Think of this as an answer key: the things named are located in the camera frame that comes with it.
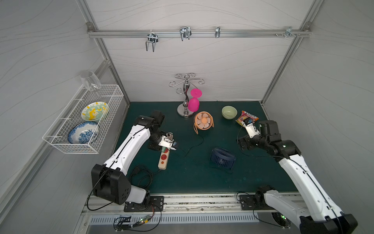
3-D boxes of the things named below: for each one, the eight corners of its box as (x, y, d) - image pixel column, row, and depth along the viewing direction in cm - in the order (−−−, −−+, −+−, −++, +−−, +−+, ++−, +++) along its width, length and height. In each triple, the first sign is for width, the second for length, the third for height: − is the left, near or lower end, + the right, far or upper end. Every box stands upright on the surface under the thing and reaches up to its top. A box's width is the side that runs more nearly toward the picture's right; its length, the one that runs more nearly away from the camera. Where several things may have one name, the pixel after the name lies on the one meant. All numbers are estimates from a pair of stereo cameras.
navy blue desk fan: (208, 162, 89) (210, 154, 81) (214, 149, 95) (216, 141, 86) (230, 172, 85) (234, 166, 76) (234, 159, 90) (239, 151, 82)
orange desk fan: (196, 134, 102) (196, 125, 94) (192, 123, 109) (192, 113, 100) (214, 130, 105) (216, 120, 96) (209, 119, 112) (210, 109, 103)
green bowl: (222, 119, 111) (223, 115, 107) (220, 109, 117) (221, 105, 113) (236, 119, 111) (238, 115, 107) (234, 109, 117) (235, 105, 113)
